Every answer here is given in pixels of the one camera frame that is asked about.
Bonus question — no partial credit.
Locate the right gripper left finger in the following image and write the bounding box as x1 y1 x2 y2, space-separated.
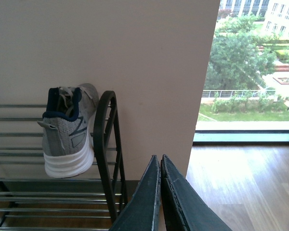
110 155 161 231

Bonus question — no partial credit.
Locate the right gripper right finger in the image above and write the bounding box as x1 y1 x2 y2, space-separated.
161 155 231 231

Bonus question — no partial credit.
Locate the grey sneaker navy lining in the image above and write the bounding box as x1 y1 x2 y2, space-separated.
38 83 99 178

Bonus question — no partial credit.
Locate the black metal shoe rack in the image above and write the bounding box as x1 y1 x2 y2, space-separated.
0 91 128 231

